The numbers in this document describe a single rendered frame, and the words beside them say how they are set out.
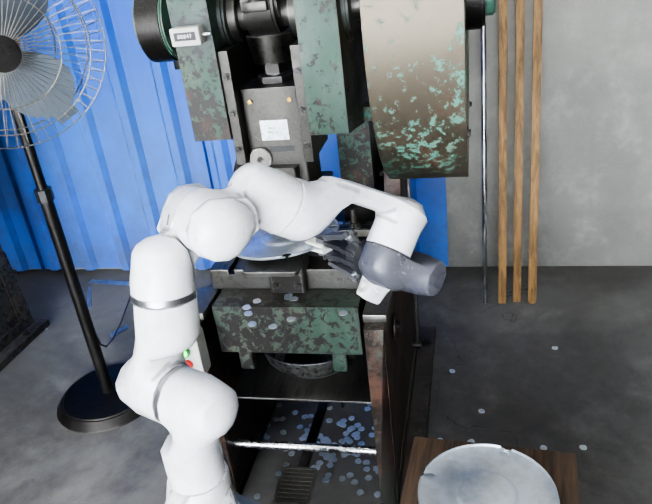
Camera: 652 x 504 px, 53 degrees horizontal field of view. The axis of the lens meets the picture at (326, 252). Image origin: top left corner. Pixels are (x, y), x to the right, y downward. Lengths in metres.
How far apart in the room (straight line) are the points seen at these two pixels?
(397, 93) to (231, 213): 0.42
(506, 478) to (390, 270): 0.54
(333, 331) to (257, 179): 0.69
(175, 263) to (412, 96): 0.53
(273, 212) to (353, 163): 0.83
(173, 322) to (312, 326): 0.65
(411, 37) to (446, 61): 0.08
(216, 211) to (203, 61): 0.66
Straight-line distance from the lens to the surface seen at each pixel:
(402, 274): 1.30
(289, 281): 1.73
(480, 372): 2.48
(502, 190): 2.70
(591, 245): 3.15
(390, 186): 2.01
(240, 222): 1.05
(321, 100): 1.57
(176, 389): 1.18
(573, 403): 2.38
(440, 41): 1.23
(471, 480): 1.54
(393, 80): 1.26
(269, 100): 1.65
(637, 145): 3.00
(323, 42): 1.54
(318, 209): 1.17
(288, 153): 1.68
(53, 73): 2.12
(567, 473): 1.65
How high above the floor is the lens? 1.51
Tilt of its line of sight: 27 degrees down
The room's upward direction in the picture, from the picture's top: 7 degrees counter-clockwise
